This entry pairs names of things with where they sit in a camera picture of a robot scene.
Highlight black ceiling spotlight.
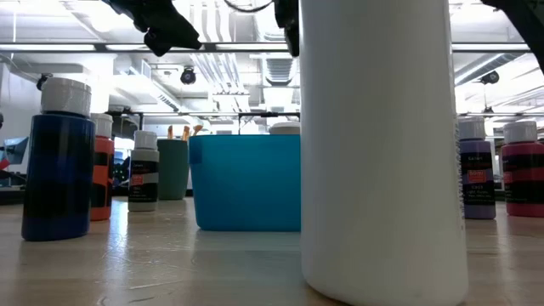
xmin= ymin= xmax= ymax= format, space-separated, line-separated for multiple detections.
xmin=479 ymin=70 xmax=502 ymax=86
xmin=179 ymin=66 xmax=198 ymax=86

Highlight small red-orange paint bottle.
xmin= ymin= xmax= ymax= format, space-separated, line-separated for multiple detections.
xmin=89 ymin=112 xmax=116 ymax=222

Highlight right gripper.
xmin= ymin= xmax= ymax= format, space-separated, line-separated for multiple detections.
xmin=274 ymin=0 xmax=301 ymax=59

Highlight small crimson paint bottle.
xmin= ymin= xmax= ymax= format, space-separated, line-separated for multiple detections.
xmin=500 ymin=121 xmax=544 ymax=218

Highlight ceiling air vent grille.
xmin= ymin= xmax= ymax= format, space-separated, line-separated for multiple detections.
xmin=265 ymin=57 xmax=294 ymax=86

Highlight background computer monitor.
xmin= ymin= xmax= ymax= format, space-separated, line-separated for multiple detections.
xmin=0 ymin=135 xmax=30 ymax=167

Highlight dark green cup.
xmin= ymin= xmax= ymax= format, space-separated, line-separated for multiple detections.
xmin=156 ymin=139 xmax=190 ymax=201

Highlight blue plastic bin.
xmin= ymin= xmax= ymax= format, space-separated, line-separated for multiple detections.
xmin=188 ymin=134 xmax=302 ymax=233

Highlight small purple paint bottle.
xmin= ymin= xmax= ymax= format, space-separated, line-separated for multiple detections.
xmin=457 ymin=116 xmax=497 ymax=221

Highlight small dark blue paint bottle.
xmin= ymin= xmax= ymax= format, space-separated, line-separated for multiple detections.
xmin=20 ymin=76 xmax=96 ymax=242

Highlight large white paint bottle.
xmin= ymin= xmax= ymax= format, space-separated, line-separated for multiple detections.
xmin=299 ymin=0 xmax=469 ymax=306

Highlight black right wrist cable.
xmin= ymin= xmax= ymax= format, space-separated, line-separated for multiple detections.
xmin=223 ymin=0 xmax=274 ymax=13

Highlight horizontal overhead rig beam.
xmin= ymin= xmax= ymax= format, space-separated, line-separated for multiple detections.
xmin=0 ymin=41 xmax=544 ymax=54

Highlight small white paint bottle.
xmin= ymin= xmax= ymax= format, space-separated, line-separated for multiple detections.
xmin=127 ymin=130 xmax=161 ymax=213

